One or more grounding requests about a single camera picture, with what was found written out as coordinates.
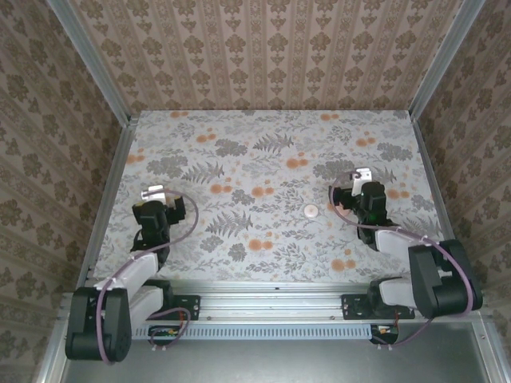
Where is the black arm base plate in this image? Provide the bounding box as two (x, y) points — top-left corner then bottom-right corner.
(341, 294), (416, 322)
(159, 294), (201, 322)

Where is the floral patterned tablecloth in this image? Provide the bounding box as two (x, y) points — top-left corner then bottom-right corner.
(97, 109), (458, 282)

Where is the aluminium lower frame rail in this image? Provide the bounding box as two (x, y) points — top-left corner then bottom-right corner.
(35, 318), (75, 383)
(473, 318), (505, 383)

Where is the black connector board with wires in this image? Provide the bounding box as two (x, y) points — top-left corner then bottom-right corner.
(148, 325), (185, 347)
(369, 323), (400, 346)

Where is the grey slotted cable duct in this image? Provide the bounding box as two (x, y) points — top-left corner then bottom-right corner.
(129, 323), (373, 341)

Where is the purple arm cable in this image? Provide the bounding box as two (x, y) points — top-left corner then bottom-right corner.
(97, 190), (200, 366)
(328, 170), (482, 349)

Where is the grey metal sheet panel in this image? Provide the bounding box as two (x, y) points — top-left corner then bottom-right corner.
(59, 322), (498, 383)

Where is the aluminium mounting rail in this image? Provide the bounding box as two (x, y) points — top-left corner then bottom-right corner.
(59, 280), (489, 323)

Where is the aluminium frame post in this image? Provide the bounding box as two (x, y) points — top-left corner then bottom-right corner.
(46, 0), (133, 125)
(409, 0), (486, 120)

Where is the aluminium table side rail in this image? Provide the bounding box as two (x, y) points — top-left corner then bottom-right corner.
(410, 110), (473, 291)
(74, 113), (141, 291)

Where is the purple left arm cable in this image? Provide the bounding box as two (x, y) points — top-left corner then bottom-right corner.
(97, 190), (200, 366)

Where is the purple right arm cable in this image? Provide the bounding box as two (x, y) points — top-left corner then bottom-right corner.
(328, 170), (482, 349)

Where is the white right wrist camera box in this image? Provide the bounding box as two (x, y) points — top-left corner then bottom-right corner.
(350, 168), (375, 191)

